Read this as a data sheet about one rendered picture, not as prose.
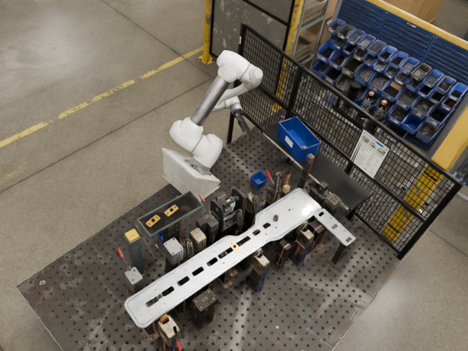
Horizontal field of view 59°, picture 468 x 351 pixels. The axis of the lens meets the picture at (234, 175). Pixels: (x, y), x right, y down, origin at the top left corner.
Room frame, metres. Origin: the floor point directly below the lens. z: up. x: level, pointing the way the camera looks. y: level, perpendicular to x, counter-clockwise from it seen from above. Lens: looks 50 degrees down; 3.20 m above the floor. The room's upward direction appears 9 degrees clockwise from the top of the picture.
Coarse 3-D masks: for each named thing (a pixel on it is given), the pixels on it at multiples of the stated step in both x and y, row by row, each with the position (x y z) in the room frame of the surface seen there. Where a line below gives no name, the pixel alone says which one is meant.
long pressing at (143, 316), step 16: (304, 192) 1.80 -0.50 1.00; (272, 208) 1.62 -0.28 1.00; (288, 208) 1.64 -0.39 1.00; (304, 208) 1.66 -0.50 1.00; (320, 208) 1.69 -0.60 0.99; (256, 224) 1.48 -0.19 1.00; (272, 224) 1.50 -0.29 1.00; (288, 224) 1.52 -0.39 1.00; (224, 240) 1.33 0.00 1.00; (256, 240) 1.36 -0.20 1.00; (272, 240) 1.39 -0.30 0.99; (208, 256) 1.21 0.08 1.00; (224, 256) 1.22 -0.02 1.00; (240, 256) 1.24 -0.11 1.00; (176, 272) 1.07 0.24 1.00; (208, 272) 1.10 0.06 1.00; (224, 272) 1.12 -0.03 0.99; (144, 288) 0.95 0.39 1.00; (160, 288) 0.97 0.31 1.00; (176, 288) 0.98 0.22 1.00; (192, 288) 0.99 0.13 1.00; (128, 304) 0.85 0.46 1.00; (144, 304) 0.86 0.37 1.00; (160, 304) 0.88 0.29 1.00; (176, 304) 0.89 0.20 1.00; (144, 320) 0.78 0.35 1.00
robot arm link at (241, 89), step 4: (236, 88) 2.42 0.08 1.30; (240, 88) 2.39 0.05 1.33; (244, 88) 2.34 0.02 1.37; (248, 88) 2.31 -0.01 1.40; (228, 92) 2.43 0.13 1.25; (232, 92) 2.42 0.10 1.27; (236, 92) 2.40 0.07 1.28; (240, 92) 2.39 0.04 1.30; (244, 92) 2.39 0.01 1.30; (224, 96) 2.42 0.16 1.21; (228, 96) 2.41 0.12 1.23; (232, 96) 2.41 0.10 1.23; (220, 100) 2.42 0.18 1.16; (224, 100) 2.42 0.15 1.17; (216, 104) 2.45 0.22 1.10; (220, 104) 2.46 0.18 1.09; (224, 104) 2.51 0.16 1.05; (216, 108) 2.45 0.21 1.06; (220, 108) 2.47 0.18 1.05; (224, 108) 2.52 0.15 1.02
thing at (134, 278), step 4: (132, 268) 1.03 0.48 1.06; (128, 272) 1.00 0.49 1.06; (132, 272) 1.01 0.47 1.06; (136, 272) 1.01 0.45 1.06; (128, 276) 0.98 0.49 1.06; (132, 276) 0.98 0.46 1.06; (136, 276) 0.99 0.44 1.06; (140, 276) 0.99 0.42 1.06; (128, 280) 0.97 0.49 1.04; (132, 280) 0.97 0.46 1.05; (136, 280) 0.97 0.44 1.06; (140, 280) 0.97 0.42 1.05; (128, 284) 0.98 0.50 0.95; (132, 284) 0.94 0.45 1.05; (136, 284) 0.96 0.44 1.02; (140, 284) 0.97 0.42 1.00; (132, 288) 0.94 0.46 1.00; (136, 288) 0.95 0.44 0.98; (140, 288) 0.97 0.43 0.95; (132, 292) 0.97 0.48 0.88
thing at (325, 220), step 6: (324, 210) 1.67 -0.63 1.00; (318, 216) 1.62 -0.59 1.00; (324, 216) 1.63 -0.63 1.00; (330, 216) 1.63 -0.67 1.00; (324, 222) 1.58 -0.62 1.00; (330, 222) 1.58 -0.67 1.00; (336, 222) 1.59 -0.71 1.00; (330, 228) 1.53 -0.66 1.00; (336, 228) 1.54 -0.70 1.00; (342, 228) 1.55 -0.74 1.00; (336, 234) 1.50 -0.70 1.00; (342, 234) 1.51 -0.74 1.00; (348, 234) 1.51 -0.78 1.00; (342, 240) 1.46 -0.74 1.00
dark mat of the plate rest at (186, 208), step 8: (176, 200) 1.46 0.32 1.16; (184, 200) 1.47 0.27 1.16; (192, 200) 1.48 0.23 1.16; (160, 208) 1.38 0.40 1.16; (168, 208) 1.39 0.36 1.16; (184, 208) 1.41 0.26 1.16; (192, 208) 1.42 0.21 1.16; (152, 216) 1.32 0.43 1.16; (160, 216) 1.33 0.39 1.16; (176, 216) 1.35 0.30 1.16; (144, 224) 1.26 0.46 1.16; (160, 224) 1.28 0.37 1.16; (168, 224) 1.28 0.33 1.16; (152, 232) 1.22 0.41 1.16
